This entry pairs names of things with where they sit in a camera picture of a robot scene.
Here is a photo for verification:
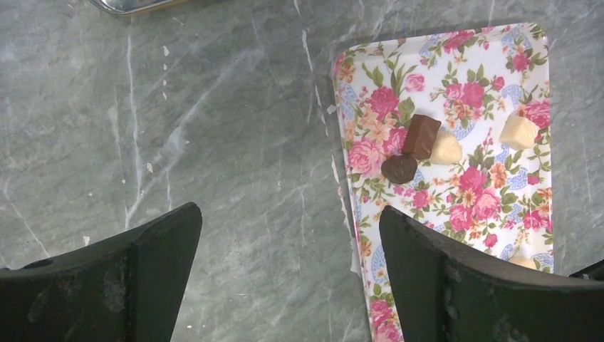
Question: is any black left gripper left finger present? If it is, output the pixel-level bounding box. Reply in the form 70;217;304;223
1;202;202;341

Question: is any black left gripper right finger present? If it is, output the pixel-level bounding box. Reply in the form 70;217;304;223
379;206;603;341

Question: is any floral rectangular tray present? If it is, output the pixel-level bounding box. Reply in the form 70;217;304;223
333;23;554;341

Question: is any silver tin lid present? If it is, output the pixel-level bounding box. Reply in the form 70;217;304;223
89;0;187;16

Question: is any white heart chocolate bottom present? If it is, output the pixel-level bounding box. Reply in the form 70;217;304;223
508;256;538;270

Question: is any dark heart chocolate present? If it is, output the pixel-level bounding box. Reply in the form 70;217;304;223
380;155;418;185

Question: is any white round chocolate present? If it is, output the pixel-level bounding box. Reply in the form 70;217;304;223
428;130;463;165

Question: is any dark rectangular chocolate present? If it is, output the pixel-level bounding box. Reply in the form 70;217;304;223
402;114;442;160

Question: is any white cube chocolate right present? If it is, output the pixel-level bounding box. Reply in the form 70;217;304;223
499;115;539;150

